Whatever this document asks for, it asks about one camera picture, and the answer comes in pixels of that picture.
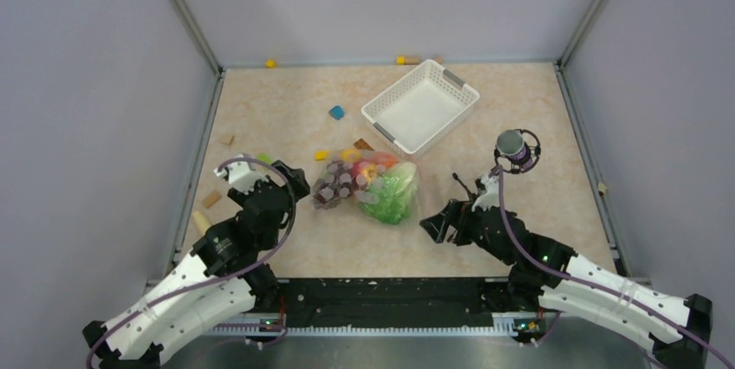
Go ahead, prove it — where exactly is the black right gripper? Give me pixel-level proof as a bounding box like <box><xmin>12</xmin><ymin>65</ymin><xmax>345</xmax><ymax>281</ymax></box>
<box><xmin>420</xmin><ymin>197</ymin><xmax>515</xmax><ymax>265</ymax></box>

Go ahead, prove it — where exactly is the yellow lemon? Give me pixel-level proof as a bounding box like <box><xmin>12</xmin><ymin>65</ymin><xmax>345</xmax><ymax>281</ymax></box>
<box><xmin>340</xmin><ymin>148</ymin><xmax>362</xmax><ymax>163</ymax></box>

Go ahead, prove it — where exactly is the red apple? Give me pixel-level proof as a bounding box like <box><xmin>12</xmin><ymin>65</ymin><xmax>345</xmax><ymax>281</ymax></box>
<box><xmin>352</xmin><ymin>159</ymin><xmax>381</xmax><ymax>182</ymax></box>

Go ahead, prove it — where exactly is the green lettuce leaf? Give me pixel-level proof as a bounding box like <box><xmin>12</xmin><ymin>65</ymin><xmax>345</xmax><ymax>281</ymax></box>
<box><xmin>357</xmin><ymin>161</ymin><xmax>419</xmax><ymax>225</ymax></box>

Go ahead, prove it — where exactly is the clear zip top bag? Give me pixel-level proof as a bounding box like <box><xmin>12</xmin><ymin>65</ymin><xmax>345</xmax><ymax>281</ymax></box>
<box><xmin>311</xmin><ymin>148</ymin><xmax>420</xmax><ymax>225</ymax></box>

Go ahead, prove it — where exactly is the dark red grape bunch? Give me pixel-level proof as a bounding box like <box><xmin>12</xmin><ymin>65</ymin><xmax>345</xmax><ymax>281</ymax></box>
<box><xmin>311</xmin><ymin>160</ymin><xmax>359</xmax><ymax>210</ymax></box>

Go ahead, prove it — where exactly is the orange mini pumpkin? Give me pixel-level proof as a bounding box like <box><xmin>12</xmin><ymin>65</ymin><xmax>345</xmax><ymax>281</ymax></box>
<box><xmin>373</xmin><ymin>152</ymin><xmax>399</xmax><ymax>170</ymax></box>

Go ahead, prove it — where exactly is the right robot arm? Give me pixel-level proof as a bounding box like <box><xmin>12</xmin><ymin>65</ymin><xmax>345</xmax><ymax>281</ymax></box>
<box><xmin>420</xmin><ymin>199</ymin><xmax>712</xmax><ymax>368</ymax></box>

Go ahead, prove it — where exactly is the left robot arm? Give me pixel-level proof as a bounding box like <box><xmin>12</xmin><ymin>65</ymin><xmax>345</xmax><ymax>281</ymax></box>
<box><xmin>82</xmin><ymin>154</ymin><xmax>309</xmax><ymax>368</ymax></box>

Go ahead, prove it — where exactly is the green toy block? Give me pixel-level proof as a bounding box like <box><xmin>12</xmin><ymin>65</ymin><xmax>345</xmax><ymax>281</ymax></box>
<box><xmin>257</xmin><ymin>152</ymin><xmax>273</xmax><ymax>164</ymax></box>

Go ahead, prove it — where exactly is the brown lego brick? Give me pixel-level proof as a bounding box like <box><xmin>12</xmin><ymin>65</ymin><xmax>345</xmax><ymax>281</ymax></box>
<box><xmin>353</xmin><ymin>139</ymin><xmax>373</xmax><ymax>151</ymax></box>

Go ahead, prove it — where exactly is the blue block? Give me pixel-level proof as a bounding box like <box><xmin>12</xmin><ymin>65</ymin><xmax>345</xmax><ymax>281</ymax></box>
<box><xmin>328</xmin><ymin>105</ymin><xmax>345</xmax><ymax>120</ymax></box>

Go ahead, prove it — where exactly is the wooden rectangular block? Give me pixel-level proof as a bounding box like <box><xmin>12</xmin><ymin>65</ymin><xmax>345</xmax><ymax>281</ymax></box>
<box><xmin>201</xmin><ymin>190</ymin><xmax>222</xmax><ymax>209</ymax></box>

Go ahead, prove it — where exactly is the small wooden cube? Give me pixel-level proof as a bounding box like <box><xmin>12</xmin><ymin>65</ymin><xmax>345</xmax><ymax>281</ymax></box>
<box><xmin>220</xmin><ymin>134</ymin><xmax>235</xmax><ymax>146</ymax></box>

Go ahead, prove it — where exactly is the microphone on black tripod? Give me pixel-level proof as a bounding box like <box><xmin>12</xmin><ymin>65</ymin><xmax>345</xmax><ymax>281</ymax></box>
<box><xmin>452</xmin><ymin>128</ymin><xmax>542</xmax><ymax>201</ymax></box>

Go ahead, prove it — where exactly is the cream cylinder block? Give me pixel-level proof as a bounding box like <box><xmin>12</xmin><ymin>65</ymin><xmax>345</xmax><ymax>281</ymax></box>
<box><xmin>191</xmin><ymin>210</ymin><xmax>211</xmax><ymax>236</ymax></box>

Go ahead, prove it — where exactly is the white perforated plastic basket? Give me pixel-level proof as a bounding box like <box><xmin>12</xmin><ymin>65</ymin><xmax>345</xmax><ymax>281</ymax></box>
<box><xmin>361</xmin><ymin>60</ymin><xmax>480</xmax><ymax>158</ymax></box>

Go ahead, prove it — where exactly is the yellow and wood peg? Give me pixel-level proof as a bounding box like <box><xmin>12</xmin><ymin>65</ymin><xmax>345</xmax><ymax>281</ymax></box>
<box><xmin>395</xmin><ymin>55</ymin><xmax>421</xmax><ymax>66</ymax></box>

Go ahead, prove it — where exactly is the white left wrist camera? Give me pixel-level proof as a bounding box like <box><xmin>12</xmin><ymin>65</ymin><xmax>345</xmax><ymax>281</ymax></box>
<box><xmin>213</xmin><ymin>157</ymin><xmax>267</xmax><ymax>195</ymax></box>

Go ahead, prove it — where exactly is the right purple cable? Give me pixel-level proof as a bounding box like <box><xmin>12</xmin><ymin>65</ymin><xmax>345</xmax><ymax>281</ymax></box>
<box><xmin>497</xmin><ymin>168</ymin><xmax>735</xmax><ymax>369</ymax></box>

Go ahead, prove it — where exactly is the purple cable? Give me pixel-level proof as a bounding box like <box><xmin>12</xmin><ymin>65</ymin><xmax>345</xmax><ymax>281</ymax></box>
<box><xmin>497</xmin><ymin>168</ymin><xmax>735</xmax><ymax>369</ymax></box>
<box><xmin>86</xmin><ymin>157</ymin><xmax>298</xmax><ymax>369</ymax></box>

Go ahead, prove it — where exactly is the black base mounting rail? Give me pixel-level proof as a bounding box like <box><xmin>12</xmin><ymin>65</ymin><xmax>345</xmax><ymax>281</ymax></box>
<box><xmin>252</xmin><ymin>277</ymin><xmax>567</xmax><ymax>333</ymax></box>

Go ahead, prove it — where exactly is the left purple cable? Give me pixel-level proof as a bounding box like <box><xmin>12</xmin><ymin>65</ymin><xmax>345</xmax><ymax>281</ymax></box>
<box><xmin>86</xmin><ymin>157</ymin><xmax>298</xmax><ymax>369</ymax></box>

